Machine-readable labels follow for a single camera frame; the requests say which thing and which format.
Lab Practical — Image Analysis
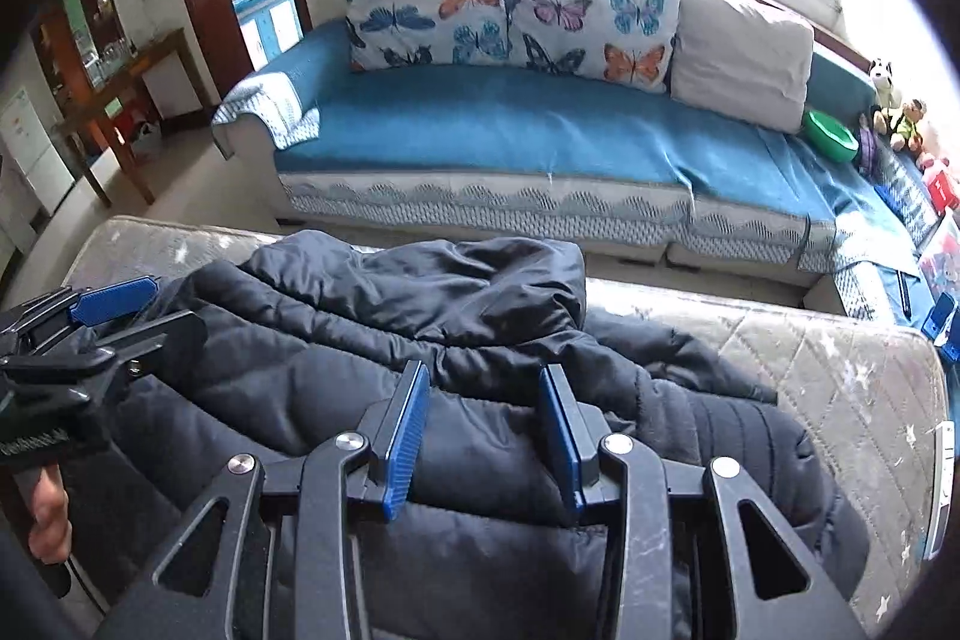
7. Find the black puffer down jacket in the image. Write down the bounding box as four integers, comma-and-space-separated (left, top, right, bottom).
65, 224, 869, 638

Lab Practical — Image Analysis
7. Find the person's left hand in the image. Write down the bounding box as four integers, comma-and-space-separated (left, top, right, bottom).
28, 464, 71, 565

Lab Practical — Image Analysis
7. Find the white refrigerator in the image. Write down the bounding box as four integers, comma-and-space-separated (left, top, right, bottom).
2, 88, 75, 214

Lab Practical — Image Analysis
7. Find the wooden side table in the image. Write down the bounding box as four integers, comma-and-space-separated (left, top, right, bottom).
52, 27, 220, 208

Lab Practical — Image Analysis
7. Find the grey star quilted mattress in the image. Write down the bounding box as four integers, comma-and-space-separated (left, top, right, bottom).
73, 218, 947, 630

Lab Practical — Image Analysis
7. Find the black remote control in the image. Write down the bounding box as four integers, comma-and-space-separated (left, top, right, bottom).
895, 269, 913, 321

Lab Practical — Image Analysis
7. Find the blue white cabinet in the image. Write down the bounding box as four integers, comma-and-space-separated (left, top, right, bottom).
233, 0, 302, 70

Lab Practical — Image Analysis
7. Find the blue plastic stand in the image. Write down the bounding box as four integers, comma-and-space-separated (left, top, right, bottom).
921, 292, 960, 364

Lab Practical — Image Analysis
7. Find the clear plastic toy bag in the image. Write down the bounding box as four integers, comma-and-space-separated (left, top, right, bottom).
918, 209, 960, 302

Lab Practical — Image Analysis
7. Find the blue covered sofa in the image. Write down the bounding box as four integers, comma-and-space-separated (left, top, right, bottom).
213, 21, 935, 326

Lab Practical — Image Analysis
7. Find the red toy box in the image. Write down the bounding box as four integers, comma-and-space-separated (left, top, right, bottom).
918, 152, 960, 216

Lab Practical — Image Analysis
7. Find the purple small toy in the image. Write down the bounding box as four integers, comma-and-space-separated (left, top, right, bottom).
856, 113, 878, 182

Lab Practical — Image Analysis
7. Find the green plastic basin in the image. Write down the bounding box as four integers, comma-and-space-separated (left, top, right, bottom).
802, 109, 859, 164

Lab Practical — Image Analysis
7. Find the left butterfly print cushion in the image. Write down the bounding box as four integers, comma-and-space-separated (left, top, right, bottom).
345, 0, 509, 71

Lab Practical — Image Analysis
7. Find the butterfly print cushion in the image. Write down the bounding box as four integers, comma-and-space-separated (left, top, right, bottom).
345, 0, 509, 71
505, 0, 680, 94

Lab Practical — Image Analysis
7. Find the yellow green plush doll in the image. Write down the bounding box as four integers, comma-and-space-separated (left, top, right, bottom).
889, 99, 926, 158

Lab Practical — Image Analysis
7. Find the plain white cushion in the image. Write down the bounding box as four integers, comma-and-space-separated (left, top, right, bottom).
670, 0, 815, 135

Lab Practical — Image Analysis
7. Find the right butterfly print cushion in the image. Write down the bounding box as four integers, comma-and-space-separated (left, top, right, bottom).
505, 0, 680, 94

